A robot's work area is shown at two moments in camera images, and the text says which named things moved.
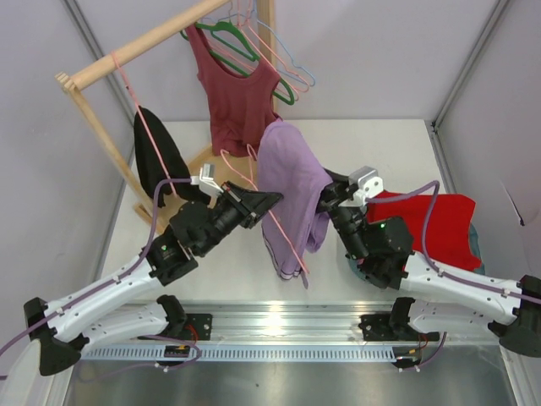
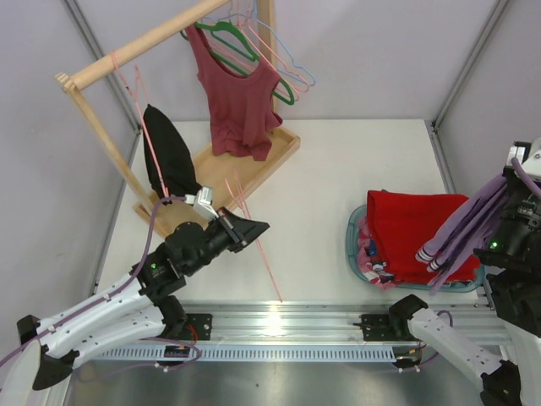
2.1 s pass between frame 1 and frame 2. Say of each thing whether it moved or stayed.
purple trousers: moved
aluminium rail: stayed
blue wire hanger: stayed
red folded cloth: stayed
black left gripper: moved
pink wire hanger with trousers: moved
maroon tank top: stayed
